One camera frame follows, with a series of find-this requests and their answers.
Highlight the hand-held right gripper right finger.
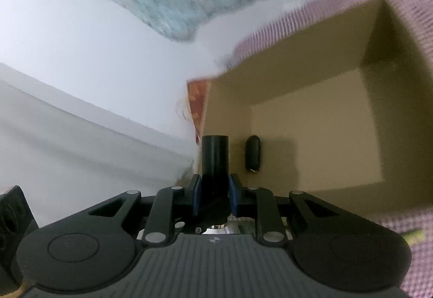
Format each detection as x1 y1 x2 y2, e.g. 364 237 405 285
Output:
228 173 343 246

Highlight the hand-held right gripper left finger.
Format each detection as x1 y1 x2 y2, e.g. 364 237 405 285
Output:
88 173 204 246

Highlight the black tape roll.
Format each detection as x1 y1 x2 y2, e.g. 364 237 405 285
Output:
202 135 230 227

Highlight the brown cardboard box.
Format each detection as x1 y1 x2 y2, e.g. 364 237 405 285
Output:
201 0 433 216

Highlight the black oval key fob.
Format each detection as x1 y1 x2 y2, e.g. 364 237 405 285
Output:
245 135 262 173

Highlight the red patterned bag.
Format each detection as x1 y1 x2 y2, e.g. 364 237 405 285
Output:
187 79 212 137

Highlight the pink checkered tablecloth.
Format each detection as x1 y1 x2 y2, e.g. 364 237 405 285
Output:
233 0 433 298

